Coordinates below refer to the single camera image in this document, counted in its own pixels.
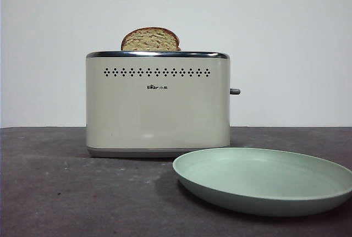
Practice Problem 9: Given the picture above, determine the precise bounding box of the large toasted bread slice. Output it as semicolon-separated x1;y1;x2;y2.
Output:
120;27;181;52

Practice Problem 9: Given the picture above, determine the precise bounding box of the pale green round plate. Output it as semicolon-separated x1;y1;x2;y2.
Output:
172;147;352;218

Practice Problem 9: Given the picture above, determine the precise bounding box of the cream toaster with chrome top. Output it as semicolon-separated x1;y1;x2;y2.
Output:
85;51;231;158

